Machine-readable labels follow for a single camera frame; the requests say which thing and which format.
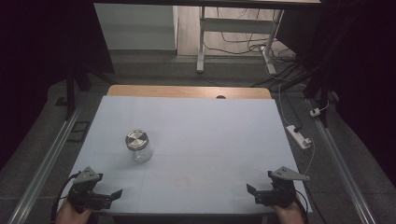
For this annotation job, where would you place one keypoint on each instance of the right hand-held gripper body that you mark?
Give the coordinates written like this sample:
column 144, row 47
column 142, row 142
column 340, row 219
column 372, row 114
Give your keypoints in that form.
column 282, row 193

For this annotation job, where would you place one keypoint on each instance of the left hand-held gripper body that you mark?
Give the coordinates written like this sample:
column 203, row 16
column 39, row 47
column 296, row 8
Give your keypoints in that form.
column 81, row 189

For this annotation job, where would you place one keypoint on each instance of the clear glass jar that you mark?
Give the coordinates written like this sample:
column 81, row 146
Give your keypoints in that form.
column 141, row 155

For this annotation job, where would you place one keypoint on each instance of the round metal jar lid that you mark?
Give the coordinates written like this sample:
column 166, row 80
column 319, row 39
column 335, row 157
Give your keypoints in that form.
column 137, row 140

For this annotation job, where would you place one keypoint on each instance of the person's right hand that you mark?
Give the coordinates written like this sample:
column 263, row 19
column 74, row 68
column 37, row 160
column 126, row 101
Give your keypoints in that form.
column 288, row 215

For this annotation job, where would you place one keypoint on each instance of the person's left hand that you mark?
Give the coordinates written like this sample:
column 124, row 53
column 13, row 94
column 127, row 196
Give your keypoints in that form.
column 71, row 217

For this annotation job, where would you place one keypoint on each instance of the white power strip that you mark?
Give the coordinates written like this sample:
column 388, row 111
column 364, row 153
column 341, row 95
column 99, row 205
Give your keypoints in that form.
column 298, row 137

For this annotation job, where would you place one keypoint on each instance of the white table mat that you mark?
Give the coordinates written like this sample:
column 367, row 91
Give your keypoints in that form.
column 202, row 140

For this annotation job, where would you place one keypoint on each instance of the small white adapter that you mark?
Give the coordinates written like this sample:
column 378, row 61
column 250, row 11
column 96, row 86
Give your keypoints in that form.
column 314, row 112

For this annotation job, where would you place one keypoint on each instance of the black metal stand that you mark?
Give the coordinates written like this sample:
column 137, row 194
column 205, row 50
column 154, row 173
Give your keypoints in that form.
column 71, row 90
column 323, row 93

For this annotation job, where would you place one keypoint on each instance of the wooden table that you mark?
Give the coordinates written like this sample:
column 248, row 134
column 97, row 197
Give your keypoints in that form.
column 186, row 91

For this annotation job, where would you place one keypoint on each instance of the black curtain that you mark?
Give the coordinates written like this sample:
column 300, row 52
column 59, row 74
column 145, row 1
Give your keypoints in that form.
column 37, row 62
column 361, row 62

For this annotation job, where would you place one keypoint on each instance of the white cabinet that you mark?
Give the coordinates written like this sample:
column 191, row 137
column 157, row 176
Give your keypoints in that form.
column 137, row 28

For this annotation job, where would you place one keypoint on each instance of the aluminium floor rail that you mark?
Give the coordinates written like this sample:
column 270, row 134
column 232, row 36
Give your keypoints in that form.
column 339, row 161
column 46, row 161

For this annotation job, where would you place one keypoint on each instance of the black rectangular floor frame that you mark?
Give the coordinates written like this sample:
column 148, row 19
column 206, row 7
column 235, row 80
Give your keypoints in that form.
column 72, row 132

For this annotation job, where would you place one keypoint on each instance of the white desk frame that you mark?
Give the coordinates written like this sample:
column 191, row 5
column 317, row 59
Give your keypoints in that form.
column 236, row 25

